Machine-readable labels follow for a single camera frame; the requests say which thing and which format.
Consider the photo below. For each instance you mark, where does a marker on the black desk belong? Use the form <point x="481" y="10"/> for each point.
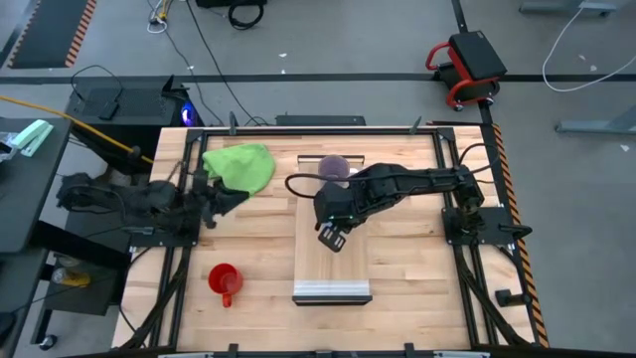
<point x="30" y="199"/>

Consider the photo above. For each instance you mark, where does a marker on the red mug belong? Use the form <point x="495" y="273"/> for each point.
<point x="224" y="279"/>

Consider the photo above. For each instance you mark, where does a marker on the black low stand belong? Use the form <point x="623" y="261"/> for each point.
<point x="89" y="298"/>

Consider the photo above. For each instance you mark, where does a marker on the mint green stapler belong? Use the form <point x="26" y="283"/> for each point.
<point x="32" y="136"/>

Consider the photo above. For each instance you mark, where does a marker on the black clamp knob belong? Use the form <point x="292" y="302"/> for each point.
<point x="509" y="298"/>

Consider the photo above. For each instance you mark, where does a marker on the red black rolling stool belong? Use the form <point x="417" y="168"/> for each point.
<point x="472" y="62"/>

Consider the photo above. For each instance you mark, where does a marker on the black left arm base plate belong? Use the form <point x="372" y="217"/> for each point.
<point x="164" y="240"/>

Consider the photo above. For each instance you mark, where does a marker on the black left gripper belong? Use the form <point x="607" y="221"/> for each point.
<point x="205" y="199"/>

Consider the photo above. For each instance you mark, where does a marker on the purple mug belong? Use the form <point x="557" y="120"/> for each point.
<point x="333" y="166"/>

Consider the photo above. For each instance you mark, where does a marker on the wooden shelf board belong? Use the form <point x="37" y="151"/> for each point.
<point x="330" y="268"/>

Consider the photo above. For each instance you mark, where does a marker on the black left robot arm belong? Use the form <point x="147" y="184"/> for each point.
<point x="144" y="201"/>

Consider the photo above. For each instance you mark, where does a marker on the black computer tower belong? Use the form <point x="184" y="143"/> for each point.
<point x="139" y="107"/>

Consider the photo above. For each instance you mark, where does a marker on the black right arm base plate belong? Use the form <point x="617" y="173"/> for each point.
<point x="492" y="231"/>

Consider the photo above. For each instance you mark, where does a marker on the black mat orange edge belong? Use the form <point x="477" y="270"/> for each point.
<point x="49" y="30"/>

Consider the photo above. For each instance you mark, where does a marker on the black metal table frame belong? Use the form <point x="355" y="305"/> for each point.
<point x="323" y="131"/>

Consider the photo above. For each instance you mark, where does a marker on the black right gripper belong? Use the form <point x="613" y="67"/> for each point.
<point x="338" y="209"/>

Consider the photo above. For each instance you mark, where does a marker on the black power strip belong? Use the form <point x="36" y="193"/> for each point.
<point x="320" y="120"/>

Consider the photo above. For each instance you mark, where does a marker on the green cloth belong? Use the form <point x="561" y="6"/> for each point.
<point x="241" y="169"/>

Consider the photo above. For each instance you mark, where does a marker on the orange black hazard strip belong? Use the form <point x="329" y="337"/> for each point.
<point x="502" y="149"/>

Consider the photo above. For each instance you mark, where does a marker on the grey metal floor foot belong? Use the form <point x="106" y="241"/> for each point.
<point x="596" y="126"/>
<point x="571" y="6"/>

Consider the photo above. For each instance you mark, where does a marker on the yellow bottle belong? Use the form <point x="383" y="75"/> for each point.
<point x="74" y="279"/>

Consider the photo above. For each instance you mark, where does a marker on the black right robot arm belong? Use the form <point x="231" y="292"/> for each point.
<point x="412" y="181"/>

